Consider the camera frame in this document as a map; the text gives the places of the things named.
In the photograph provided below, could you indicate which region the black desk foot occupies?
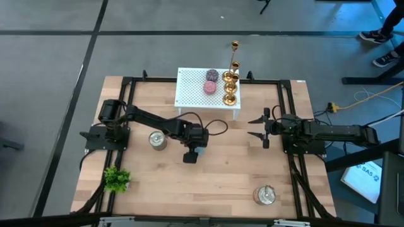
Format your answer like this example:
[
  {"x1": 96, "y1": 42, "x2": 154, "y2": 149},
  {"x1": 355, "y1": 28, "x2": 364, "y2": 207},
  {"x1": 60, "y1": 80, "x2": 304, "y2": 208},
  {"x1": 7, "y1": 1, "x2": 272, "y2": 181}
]
[{"x1": 341, "y1": 59, "x2": 404, "y2": 85}]

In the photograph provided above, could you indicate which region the white perforated metal shelf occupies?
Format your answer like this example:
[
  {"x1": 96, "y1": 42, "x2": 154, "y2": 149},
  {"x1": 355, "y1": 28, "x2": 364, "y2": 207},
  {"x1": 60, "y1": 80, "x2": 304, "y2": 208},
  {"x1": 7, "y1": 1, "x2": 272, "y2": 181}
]
[{"x1": 174, "y1": 67, "x2": 242, "y2": 120}]

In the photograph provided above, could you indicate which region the short gold candlestick holder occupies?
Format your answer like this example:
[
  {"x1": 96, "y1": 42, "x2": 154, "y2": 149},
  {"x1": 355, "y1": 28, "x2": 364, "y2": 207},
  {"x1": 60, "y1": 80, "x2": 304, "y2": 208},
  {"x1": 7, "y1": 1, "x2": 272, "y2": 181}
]
[{"x1": 223, "y1": 73, "x2": 240, "y2": 95}]

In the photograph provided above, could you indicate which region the purple patterned candle tin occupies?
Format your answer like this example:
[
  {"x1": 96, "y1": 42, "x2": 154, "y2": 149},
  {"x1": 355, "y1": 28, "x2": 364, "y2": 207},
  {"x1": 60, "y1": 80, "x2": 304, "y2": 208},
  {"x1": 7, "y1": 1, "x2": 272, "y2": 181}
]
[{"x1": 205, "y1": 68, "x2": 220, "y2": 83}]

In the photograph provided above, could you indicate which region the white cable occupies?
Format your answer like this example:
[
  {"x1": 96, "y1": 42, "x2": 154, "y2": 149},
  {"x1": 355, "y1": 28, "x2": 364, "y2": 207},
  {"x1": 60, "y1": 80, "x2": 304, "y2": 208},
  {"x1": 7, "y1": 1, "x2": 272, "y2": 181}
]
[{"x1": 353, "y1": 84, "x2": 404, "y2": 127}]

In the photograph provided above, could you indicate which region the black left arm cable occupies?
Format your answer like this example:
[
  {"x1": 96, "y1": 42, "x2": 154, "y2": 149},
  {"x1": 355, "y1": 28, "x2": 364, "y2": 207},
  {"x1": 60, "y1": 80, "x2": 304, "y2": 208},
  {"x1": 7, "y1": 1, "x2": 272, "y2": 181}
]
[{"x1": 172, "y1": 111, "x2": 229, "y2": 137}]

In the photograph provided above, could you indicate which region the tall gold candlestick holder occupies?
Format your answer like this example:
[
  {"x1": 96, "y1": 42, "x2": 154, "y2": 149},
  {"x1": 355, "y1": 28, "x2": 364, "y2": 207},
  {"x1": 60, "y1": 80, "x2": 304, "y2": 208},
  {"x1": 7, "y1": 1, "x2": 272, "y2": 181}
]
[{"x1": 222, "y1": 40, "x2": 241, "y2": 83}]

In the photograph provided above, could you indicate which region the white printed sign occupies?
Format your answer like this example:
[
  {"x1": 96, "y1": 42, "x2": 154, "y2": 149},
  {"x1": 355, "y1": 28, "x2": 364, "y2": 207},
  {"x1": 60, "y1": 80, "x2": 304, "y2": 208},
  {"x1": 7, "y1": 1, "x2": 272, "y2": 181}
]
[{"x1": 340, "y1": 160, "x2": 383, "y2": 204}]

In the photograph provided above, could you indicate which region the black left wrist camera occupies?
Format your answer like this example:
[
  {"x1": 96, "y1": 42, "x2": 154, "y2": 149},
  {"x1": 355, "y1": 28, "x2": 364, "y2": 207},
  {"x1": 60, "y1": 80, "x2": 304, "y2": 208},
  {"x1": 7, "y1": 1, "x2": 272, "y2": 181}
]
[{"x1": 182, "y1": 151, "x2": 199, "y2": 165}]

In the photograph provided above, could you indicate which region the silver tin can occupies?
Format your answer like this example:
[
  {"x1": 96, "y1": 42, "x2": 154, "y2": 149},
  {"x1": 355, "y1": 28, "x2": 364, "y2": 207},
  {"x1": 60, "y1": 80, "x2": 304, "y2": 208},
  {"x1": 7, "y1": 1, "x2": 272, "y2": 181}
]
[
  {"x1": 252, "y1": 185, "x2": 276, "y2": 206},
  {"x1": 148, "y1": 130, "x2": 168, "y2": 151}
]

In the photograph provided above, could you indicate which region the black floor beam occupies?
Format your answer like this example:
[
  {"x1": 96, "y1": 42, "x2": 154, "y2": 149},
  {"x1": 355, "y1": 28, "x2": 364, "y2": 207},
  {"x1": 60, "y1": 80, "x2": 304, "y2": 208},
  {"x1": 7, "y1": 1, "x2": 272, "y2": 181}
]
[{"x1": 324, "y1": 138, "x2": 401, "y2": 173}]

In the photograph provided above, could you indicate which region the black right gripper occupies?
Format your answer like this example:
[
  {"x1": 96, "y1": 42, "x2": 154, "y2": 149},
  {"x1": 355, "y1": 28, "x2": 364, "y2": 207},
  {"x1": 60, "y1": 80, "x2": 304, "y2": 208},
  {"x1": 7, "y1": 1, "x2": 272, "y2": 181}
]
[{"x1": 247, "y1": 107, "x2": 306, "y2": 149}]

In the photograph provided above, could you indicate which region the black bar with silver brackets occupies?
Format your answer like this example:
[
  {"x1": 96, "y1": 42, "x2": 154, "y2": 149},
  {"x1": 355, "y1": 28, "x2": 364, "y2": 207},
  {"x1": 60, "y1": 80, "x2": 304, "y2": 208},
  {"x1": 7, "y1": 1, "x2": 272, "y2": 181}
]
[{"x1": 0, "y1": 211, "x2": 404, "y2": 227}]

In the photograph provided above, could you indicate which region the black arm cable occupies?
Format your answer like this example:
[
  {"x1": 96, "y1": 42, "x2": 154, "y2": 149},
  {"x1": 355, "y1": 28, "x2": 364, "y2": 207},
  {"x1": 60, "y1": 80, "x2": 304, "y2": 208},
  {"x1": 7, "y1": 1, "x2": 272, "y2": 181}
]
[
  {"x1": 271, "y1": 104, "x2": 284, "y2": 121},
  {"x1": 172, "y1": 111, "x2": 229, "y2": 137}
]

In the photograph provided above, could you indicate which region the black cabinet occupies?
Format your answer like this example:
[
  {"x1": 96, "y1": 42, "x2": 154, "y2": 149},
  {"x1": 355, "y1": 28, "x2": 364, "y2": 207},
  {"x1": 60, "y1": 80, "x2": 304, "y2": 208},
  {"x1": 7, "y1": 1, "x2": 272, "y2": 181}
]
[{"x1": 377, "y1": 151, "x2": 404, "y2": 226}]

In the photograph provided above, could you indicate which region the black stand leg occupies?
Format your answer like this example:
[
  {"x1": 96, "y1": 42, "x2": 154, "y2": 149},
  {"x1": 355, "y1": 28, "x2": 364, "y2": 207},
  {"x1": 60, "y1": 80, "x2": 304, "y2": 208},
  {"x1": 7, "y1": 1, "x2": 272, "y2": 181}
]
[{"x1": 258, "y1": 0, "x2": 272, "y2": 15}]

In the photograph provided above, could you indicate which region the orange cable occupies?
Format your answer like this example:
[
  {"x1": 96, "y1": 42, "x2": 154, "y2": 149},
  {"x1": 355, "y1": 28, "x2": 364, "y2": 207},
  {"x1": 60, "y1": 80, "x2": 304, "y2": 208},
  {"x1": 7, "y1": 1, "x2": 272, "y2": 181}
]
[{"x1": 336, "y1": 81, "x2": 404, "y2": 111}]

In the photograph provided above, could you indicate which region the green artificial plant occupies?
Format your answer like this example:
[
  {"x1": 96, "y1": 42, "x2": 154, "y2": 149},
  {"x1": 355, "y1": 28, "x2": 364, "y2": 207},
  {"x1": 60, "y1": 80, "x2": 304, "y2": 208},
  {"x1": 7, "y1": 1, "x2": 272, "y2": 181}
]
[{"x1": 103, "y1": 165, "x2": 131, "y2": 194}]

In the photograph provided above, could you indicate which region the pink patterned candle tin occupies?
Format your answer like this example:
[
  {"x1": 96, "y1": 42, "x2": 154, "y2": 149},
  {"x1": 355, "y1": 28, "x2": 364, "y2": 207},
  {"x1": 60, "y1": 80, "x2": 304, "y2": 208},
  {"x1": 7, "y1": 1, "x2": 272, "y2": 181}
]
[{"x1": 203, "y1": 80, "x2": 218, "y2": 95}]

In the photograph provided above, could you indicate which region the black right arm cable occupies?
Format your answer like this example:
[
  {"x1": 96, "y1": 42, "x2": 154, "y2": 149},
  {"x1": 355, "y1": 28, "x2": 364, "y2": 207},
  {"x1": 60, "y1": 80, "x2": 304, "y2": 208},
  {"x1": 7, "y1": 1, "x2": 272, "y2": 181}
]
[{"x1": 271, "y1": 104, "x2": 284, "y2": 121}]

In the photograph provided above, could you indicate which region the medium gold candlestick holder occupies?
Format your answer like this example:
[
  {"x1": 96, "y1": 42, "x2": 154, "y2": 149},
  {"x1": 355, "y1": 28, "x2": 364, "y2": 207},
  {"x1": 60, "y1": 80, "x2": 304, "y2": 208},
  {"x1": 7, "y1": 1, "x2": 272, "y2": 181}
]
[{"x1": 222, "y1": 61, "x2": 241, "y2": 107}]

